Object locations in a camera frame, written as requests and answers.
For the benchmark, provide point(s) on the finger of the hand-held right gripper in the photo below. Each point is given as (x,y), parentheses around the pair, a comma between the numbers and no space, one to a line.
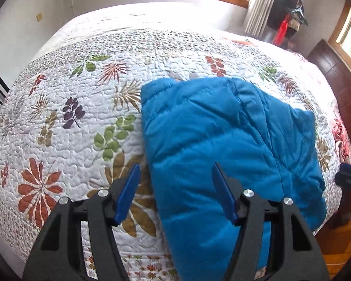
(349,177)

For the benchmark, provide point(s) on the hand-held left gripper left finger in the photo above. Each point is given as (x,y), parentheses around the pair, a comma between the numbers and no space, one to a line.
(128,193)

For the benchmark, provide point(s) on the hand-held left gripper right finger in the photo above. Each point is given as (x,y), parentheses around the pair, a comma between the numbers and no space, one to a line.
(223,196)

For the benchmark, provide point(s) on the blue puffer jacket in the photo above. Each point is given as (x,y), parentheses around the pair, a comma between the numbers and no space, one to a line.
(222,128)

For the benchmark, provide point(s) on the red patterned blanket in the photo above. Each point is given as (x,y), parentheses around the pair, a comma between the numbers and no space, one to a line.
(340,134)

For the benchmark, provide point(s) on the floral quilted bedspread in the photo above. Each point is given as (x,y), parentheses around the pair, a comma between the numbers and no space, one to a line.
(76,152)

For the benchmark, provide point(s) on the dark wooden furniture panel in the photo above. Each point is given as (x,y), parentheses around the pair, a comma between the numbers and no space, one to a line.
(333,73)

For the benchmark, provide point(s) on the narrow wooden framed window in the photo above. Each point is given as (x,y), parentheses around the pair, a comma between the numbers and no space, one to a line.
(343,20)

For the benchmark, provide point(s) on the red hanging item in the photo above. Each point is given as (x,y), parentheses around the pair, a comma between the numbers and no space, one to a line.
(280,32)

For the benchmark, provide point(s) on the white curtain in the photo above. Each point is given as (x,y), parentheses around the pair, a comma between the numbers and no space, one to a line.
(259,8)

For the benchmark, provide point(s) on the wall switch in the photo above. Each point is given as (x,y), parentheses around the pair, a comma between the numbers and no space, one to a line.
(39,17)

